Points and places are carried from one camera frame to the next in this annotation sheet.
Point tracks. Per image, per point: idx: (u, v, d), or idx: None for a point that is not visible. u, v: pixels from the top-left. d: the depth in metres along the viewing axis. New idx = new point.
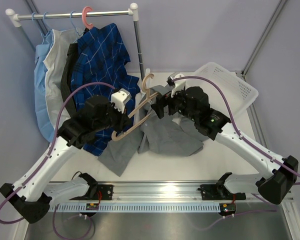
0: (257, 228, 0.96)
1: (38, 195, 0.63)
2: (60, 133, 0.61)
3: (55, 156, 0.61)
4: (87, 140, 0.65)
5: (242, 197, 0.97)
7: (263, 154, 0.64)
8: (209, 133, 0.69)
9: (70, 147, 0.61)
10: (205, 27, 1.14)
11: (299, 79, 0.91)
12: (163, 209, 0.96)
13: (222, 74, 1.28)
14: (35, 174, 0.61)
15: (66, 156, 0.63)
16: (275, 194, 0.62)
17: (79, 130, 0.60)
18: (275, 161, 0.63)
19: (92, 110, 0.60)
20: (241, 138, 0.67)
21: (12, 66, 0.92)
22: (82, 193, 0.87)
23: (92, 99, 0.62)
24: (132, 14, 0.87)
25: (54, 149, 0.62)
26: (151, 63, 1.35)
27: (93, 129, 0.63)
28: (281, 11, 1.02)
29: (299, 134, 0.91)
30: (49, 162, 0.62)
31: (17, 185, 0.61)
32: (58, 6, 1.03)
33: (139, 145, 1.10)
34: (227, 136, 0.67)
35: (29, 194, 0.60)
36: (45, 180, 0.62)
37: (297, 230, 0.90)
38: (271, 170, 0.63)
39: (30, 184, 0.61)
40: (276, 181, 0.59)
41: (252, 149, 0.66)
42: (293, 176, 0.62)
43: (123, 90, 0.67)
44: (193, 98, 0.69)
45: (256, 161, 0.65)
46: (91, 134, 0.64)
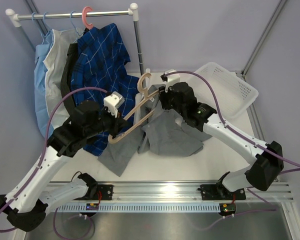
0: (257, 228, 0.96)
1: (31, 205, 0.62)
2: (51, 142, 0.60)
3: (46, 167, 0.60)
4: (79, 147, 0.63)
5: (242, 197, 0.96)
7: (247, 140, 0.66)
8: (197, 124, 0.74)
9: (60, 157, 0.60)
10: (205, 26, 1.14)
11: None
12: (163, 209, 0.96)
13: (222, 74, 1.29)
14: (27, 185, 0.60)
15: (57, 166, 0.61)
16: (262, 180, 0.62)
17: (69, 138, 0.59)
18: (258, 146, 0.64)
19: (81, 117, 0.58)
20: (226, 127, 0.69)
21: (12, 66, 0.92)
22: (81, 194, 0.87)
23: (81, 105, 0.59)
24: (132, 14, 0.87)
25: (44, 160, 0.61)
26: (151, 63, 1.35)
27: (85, 136, 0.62)
28: (282, 10, 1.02)
29: None
30: (40, 173, 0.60)
31: (9, 197, 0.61)
32: (58, 6, 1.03)
33: (139, 145, 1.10)
34: (212, 125, 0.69)
35: (22, 205, 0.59)
36: (37, 191, 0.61)
37: (297, 230, 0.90)
38: (255, 154, 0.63)
39: (22, 195, 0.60)
40: (259, 164, 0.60)
41: (236, 136, 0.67)
42: (278, 162, 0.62)
43: (115, 94, 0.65)
44: (179, 91, 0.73)
45: (241, 148, 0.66)
46: (83, 141, 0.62)
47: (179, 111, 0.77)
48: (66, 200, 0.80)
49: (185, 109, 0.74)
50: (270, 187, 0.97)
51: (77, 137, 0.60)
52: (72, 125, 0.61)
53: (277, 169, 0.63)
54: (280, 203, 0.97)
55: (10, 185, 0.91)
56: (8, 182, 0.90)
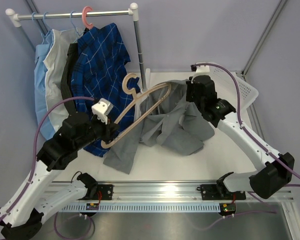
0: (257, 228, 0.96)
1: (25, 219, 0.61)
2: (41, 156, 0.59)
3: (37, 181, 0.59)
4: (71, 160, 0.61)
5: (242, 197, 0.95)
7: (260, 146, 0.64)
8: (213, 119, 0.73)
9: (50, 172, 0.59)
10: (205, 26, 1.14)
11: None
12: (163, 209, 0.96)
13: (222, 74, 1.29)
14: (19, 199, 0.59)
15: (48, 180, 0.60)
16: (265, 188, 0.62)
17: (59, 152, 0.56)
18: (270, 154, 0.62)
19: (70, 131, 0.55)
20: (242, 128, 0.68)
21: (12, 66, 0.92)
22: (82, 195, 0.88)
23: (70, 117, 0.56)
24: (132, 14, 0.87)
25: (35, 174, 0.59)
26: (151, 63, 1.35)
27: (75, 149, 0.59)
28: (282, 10, 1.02)
29: None
30: (32, 187, 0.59)
31: (2, 212, 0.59)
32: (58, 6, 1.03)
33: (141, 137, 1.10)
34: (228, 124, 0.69)
35: (14, 220, 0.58)
36: (30, 204, 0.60)
37: (297, 229, 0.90)
38: (264, 162, 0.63)
39: (14, 210, 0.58)
40: (266, 172, 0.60)
41: (250, 140, 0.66)
42: (286, 174, 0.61)
43: (102, 101, 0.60)
44: (200, 84, 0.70)
45: (251, 152, 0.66)
46: (74, 154, 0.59)
47: (197, 104, 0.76)
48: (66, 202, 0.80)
49: (204, 103, 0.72)
50: None
51: (67, 150, 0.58)
52: (62, 138, 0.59)
53: (283, 181, 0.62)
54: (280, 203, 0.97)
55: (10, 185, 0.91)
56: (8, 182, 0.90)
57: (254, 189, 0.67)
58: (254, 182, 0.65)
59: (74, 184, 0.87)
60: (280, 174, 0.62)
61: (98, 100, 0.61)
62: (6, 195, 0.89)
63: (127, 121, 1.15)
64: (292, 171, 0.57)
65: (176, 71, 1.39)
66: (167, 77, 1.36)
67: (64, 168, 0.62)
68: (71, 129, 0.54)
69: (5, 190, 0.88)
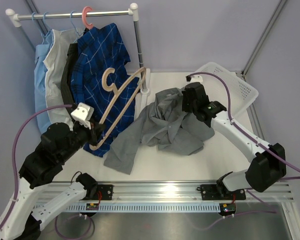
0: (257, 228, 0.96)
1: (19, 232, 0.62)
2: (23, 174, 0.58)
3: (22, 199, 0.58)
4: (55, 174, 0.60)
5: (242, 197, 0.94)
7: (249, 139, 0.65)
8: (206, 119, 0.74)
9: (34, 189, 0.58)
10: (205, 26, 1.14)
11: None
12: (163, 209, 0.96)
13: (222, 74, 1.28)
14: (8, 216, 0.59)
15: (35, 194, 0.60)
16: (259, 180, 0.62)
17: (39, 168, 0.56)
18: (260, 144, 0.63)
19: (51, 146, 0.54)
20: (232, 124, 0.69)
21: (12, 66, 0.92)
22: (82, 195, 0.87)
23: (49, 131, 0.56)
24: (132, 14, 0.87)
25: (20, 192, 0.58)
26: (151, 63, 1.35)
27: (59, 162, 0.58)
28: (282, 10, 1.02)
29: None
30: (18, 204, 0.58)
31: None
32: (58, 6, 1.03)
33: (141, 139, 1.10)
34: (219, 121, 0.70)
35: (7, 237, 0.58)
36: (21, 219, 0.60)
37: (297, 230, 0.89)
38: (255, 153, 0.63)
39: (5, 227, 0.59)
40: (258, 162, 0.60)
41: (240, 134, 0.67)
42: (279, 164, 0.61)
43: (82, 106, 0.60)
44: (191, 88, 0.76)
45: (242, 145, 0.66)
46: (56, 168, 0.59)
47: (192, 110, 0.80)
48: (65, 206, 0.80)
49: (197, 104, 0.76)
50: (270, 187, 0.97)
51: (49, 166, 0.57)
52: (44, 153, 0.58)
53: (278, 173, 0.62)
54: (280, 203, 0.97)
55: (10, 185, 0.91)
56: (8, 182, 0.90)
57: (250, 183, 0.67)
58: (249, 176, 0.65)
59: (72, 187, 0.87)
60: (273, 166, 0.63)
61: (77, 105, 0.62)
62: (6, 195, 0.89)
63: (127, 121, 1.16)
64: (284, 160, 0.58)
65: (175, 71, 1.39)
66: (167, 77, 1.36)
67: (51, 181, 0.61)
68: (50, 144, 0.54)
69: (5, 190, 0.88)
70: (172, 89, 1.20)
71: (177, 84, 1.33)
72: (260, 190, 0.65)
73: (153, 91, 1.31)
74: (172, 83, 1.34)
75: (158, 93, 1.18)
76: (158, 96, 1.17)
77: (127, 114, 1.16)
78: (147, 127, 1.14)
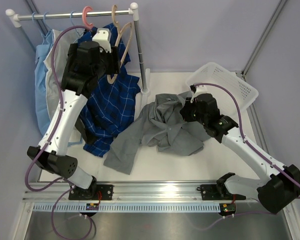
0: (257, 229, 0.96)
1: (64, 149, 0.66)
2: (66, 87, 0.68)
3: (69, 108, 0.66)
4: (93, 87, 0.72)
5: (242, 198, 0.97)
7: (264, 159, 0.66)
8: (217, 135, 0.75)
9: (80, 96, 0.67)
10: (205, 26, 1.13)
11: None
12: (163, 209, 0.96)
13: (222, 74, 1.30)
14: (57, 128, 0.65)
15: (77, 108, 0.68)
16: (274, 201, 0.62)
17: (82, 79, 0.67)
18: (274, 166, 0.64)
19: (87, 56, 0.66)
20: (245, 142, 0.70)
21: (12, 66, 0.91)
22: (89, 179, 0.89)
23: (82, 45, 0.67)
24: (132, 14, 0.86)
25: (65, 103, 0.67)
26: (151, 63, 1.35)
27: (94, 75, 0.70)
28: (282, 11, 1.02)
29: (299, 134, 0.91)
30: (65, 114, 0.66)
31: (42, 143, 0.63)
32: (58, 6, 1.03)
33: (141, 139, 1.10)
34: (231, 138, 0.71)
35: (58, 147, 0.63)
36: (66, 133, 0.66)
37: (297, 230, 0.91)
38: (269, 174, 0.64)
39: (55, 138, 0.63)
40: (273, 185, 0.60)
41: (253, 153, 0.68)
42: (295, 187, 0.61)
43: (101, 30, 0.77)
44: (202, 101, 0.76)
45: (256, 165, 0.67)
46: (94, 80, 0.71)
47: (202, 121, 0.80)
48: (77, 182, 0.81)
49: (208, 120, 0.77)
50: None
51: (89, 77, 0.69)
52: (80, 69, 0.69)
53: (292, 195, 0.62)
54: None
55: (9, 186, 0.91)
56: (8, 182, 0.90)
57: (263, 203, 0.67)
58: (261, 198, 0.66)
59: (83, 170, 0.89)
60: (288, 187, 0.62)
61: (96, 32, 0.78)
62: (6, 196, 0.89)
63: (127, 121, 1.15)
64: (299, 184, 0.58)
65: (175, 71, 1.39)
66: (167, 77, 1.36)
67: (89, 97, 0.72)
68: (87, 54, 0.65)
69: (5, 191, 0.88)
70: (172, 95, 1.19)
71: (177, 84, 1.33)
72: (274, 211, 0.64)
73: (153, 91, 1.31)
74: (172, 83, 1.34)
75: (157, 95, 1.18)
76: (159, 98, 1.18)
77: (127, 113, 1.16)
78: (149, 127, 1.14)
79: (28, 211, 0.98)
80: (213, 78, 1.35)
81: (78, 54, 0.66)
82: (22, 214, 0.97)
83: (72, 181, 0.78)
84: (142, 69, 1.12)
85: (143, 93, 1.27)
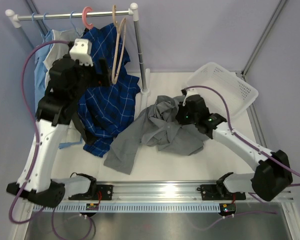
0: (257, 228, 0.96)
1: (47, 183, 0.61)
2: (41, 116, 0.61)
3: (46, 140, 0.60)
4: (71, 111, 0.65)
5: (242, 197, 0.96)
7: (252, 148, 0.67)
8: (207, 132, 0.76)
9: (57, 126, 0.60)
10: (205, 26, 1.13)
11: None
12: (163, 209, 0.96)
13: (222, 74, 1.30)
14: (35, 163, 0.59)
15: (56, 137, 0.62)
16: (266, 187, 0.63)
17: (58, 105, 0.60)
18: (262, 152, 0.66)
19: (62, 79, 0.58)
20: (234, 134, 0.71)
21: (11, 66, 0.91)
22: (85, 186, 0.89)
23: (55, 67, 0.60)
24: (132, 14, 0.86)
25: (41, 135, 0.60)
26: (151, 63, 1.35)
27: (72, 99, 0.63)
28: (282, 11, 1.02)
29: (298, 134, 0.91)
30: (42, 148, 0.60)
31: (21, 181, 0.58)
32: (58, 6, 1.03)
33: (140, 138, 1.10)
34: (220, 132, 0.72)
35: (38, 185, 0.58)
36: (47, 166, 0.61)
37: (297, 229, 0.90)
38: (258, 160, 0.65)
39: (33, 175, 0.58)
40: (262, 170, 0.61)
41: (242, 143, 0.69)
42: (285, 172, 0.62)
43: (80, 41, 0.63)
44: (191, 101, 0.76)
45: (245, 153, 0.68)
46: (73, 104, 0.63)
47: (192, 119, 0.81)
48: (74, 192, 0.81)
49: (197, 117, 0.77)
50: None
51: (66, 101, 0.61)
52: (55, 92, 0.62)
53: (284, 180, 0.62)
54: (280, 203, 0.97)
55: (9, 186, 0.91)
56: (8, 183, 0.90)
57: (257, 191, 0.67)
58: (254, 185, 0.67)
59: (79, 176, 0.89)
60: (278, 173, 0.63)
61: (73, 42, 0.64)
62: (6, 196, 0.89)
63: (127, 121, 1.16)
64: (289, 168, 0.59)
65: (175, 71, 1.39)
66: (167, 77, 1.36)
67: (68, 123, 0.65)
68: (62, 77, 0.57)
69: (5, 191, 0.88)
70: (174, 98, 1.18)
71: (177, 84, 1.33)
72: (269, 199, 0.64)
73: (153, 91, 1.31)
74: (172, 83, 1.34)
75: (159, 96, 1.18)
76: (161, 98, 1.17)
77: (127, 113, 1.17)
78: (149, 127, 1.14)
79: (28, 212, 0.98)
80: (213, 78, 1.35)
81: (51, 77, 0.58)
82: (22, 214, 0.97)
83: (69, 193, 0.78)
84: (142, 69, 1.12)
85: (143, 93, 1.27)
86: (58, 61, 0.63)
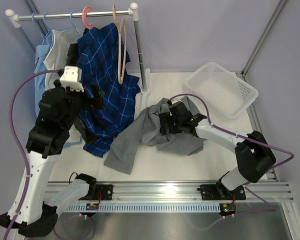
0: (257, 228, 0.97)
1: (39, 213, 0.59)
2: (31, 147, 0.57)
3: (36, 173, 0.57)
4: (63, 141, 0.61)
5: (242, 198, 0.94)
7: (229, 133, 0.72)
8: (191, 131, 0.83)
9: (47, 158, 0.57)
10: (205, 26, 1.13)
11: None
12: (163, 209, 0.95)
13: (222, 74, 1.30)
14: (26, 195, 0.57)
15: (48, 168, 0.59)
16: (249, 168, 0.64)
17: (48, 136, 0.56)
18: (239, 135, 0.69)
19: (51, 110, 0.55)
20: (213, 126, 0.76)
21: (12, 67, 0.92)
22: (84, 193, 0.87)
23: (45, 98, 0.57)
24: (132, 14, 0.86)
25: (32, 166, 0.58)
26: (150, 63, 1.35)
27: (63, 129, 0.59)
28: (282, 10, 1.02)
29: (299, 134, 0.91)
30: (33, 181, 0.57)
31: (12, 213, 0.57)
32: (59, 6, 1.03)
33: (141, 138, 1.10)
34: (201, 126, 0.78)
35: (28, 218, 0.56)
36: (38, 197, 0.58)
37: (297, 230, 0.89)
38: (236, 143, 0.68)
39: (24, 207, 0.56)
40: (240, 151, 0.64)
41: (220, 132, 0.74)
42: (264, 151, 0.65)
43: (69, 68, 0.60)
44: (173, 106, 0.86)
45: (225, 140, 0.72)
46: (65, 134, 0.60)
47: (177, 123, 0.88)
48: (72, 201, 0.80)
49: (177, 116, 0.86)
50: (268, 187, 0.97)
51: (57, 131, 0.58)
52: (46, 123, 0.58)
53: (266, 159, 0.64)
54: (280, 203, 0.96)
55: (10, 186, 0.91)
56: (8, 183, 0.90)
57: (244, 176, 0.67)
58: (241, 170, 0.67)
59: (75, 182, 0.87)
60: (260, 154, 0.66)
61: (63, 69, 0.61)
62: (6, 196, 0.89)
63: (127, 121, 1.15)
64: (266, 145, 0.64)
65: (175, 71, 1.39)
66: (167, 77, 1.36)
67: (60, 153, 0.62)
68: (51, 108, 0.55)
69: (5, 191, 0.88)
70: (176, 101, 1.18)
71: (177, 83, 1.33)
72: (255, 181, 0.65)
73: (153, 91, 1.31)
74: (172, 83, 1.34)
75: (164, 98, 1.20)
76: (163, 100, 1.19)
77: (127, 113, 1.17)
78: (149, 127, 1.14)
79: None
80: (213, 78, 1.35)
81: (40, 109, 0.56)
82: None
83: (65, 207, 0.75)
84: (142, 69, 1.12)
85: (143, 93, 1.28)
86: (48, 92, 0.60)
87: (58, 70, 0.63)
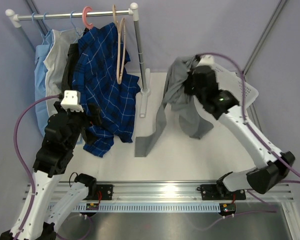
0: (256, 230, 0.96)
1: (40, 231, 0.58)
2: (38, 167, 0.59)
3: (41, 191, 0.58)
4: (68, 161, 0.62)
5: (242, 198, 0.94)
7: (263, 145, 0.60)
8: (215, 111, 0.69)
9: (52, 177, 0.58)
10: (205, 26, 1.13)
11: (299, 80, 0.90)
12: (163, 209, 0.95)
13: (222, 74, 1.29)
14: (29, 213, 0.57)
15: (52, 186, 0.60)
16: (260, 182, 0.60)
17: (53, 159, 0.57)
18: (273, 152, 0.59)
19: (57, 135, 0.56)
20: (245, 124, 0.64)
21: (12, 67, 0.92)
22: (84, 196, 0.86)
23: (50, 123, 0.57)
24: (132, 14, 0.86)
25: (37, 185, 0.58)
26: (151, 63, 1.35)
27: (68, 150, 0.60)
28: (282, 11, 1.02)
29: (299, 134, 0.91)
30: (37, 199, 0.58)
31: (14, 230, 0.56)
32: (58, 6, 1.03)
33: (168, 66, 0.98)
34: (231, 118, 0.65)
35: (30, 235, 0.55)
36: (41, 215, 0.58)
37: (297, 229, 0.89)
38: (266, 161, 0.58)
39: (27, 225, 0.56)
40: (267, 170, 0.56)
41: (252, 137, 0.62)
42: (284, 171, 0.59)
43: (70, 92, 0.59)
44: (200, 73, 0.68)
45: (253, 149, 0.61)
46: (69, 154, 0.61)
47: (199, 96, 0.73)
48: (72, 208, 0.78)
49: (205, 86, 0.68)
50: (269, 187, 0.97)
51: (61, 153, 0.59)
52: (50, 144, 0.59)
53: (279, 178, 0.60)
54: (280, 203, 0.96)
55: (10, 186, 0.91)
56: (8, 182, 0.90)
57: (251, 184, 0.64)
58: (249, 178, 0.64)
59: (74, 186, 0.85)
60: None
61: (63, 93, 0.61)
62: (6, 197, 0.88)
63: (128, 121, 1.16)
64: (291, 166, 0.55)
65: None
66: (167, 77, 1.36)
67: (63, 172, 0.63)
68: (56, 134, 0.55)
69: (5, 191, 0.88)
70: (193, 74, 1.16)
71: None
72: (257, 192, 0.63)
73: (153, 91, 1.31)
74: None
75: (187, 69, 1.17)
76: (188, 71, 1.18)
77: (127, 114, 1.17)
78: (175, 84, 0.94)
79: None
80: None
81: (46, 134, 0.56)
82: None
83: (64, 219, 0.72)
84: (142, 69, 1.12)
85: (143, 93, 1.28)
86: (52, 117, 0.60)
87: (58, 95, 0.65)
